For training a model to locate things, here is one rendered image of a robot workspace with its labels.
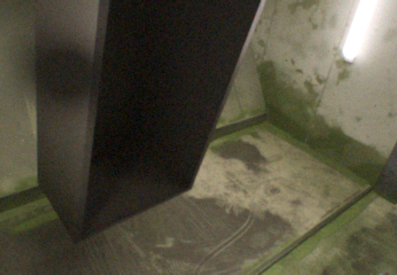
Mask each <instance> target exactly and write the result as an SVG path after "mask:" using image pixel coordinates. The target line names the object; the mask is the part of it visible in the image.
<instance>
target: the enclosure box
mask: <svg viewBox="0 0 397 275"><path fill-rule="evenodd" d="M266 1H267V0H35V87H36V134H37V182H38V184H39V186H40V188H41V189H42V190H43V193H44V194H45V196H46V197H47V200H48V201H49V202H50V204H51V205H52V207H53V209H54V210H55V212H56V214H57V216H58V217H59V218H60V221H61V222H62V223H63V225H64V227H65V229H67V231H68V234H69V236H70V237H71V238H72V241H73V242H74V243H75V244H77V243H79V242H81V241H83V240H85V239H87V238H89V237H92V236H94V235H96V234H97V233H101V232H103V231H104V230H105V229H109V228H111V227H112V226H114V225H117V224H119V223H121V222H123V221H126V220H128V219H129V218H131V217H134V216H136V215H138V214H140V213H142V212H145V211H147V210H149V209H151V208H153V207H156V206H157V205H160V204H162V203H164V202H165V201H169V200H170V199H172V198H173V197H177V196H179V195H181V194H182V193H186V192H187V191H189V190H191V189H192V187H193V185H194V181H195V179H196V177H197V175H198V172H199V169H200V167H201V165H202V161H203V159H204V157H205V155H206V152H207V149H208V146H209V145H210V141H211V139H212V136H213V135H214V131H215V128H216V126H217V124H218V120H219V118H220V116H221V114H222V111H223V108H224V106H225V104H226V100H227V98H228V96H229V94H230V91H231V88H232V85H233V84H234V80H235V78H236V76H237V74H238V71H239V67H240V65H241V64H242V59H243V58H244V56H245V53H246V50H247V48H248V45H249V43H250V39H251V38H252V35H253V33H254V31H255V27H256V24H257V23H258V21H259V17H260V15H261V13H262V10H263V7H264V4H265V3H266Z"/></svg>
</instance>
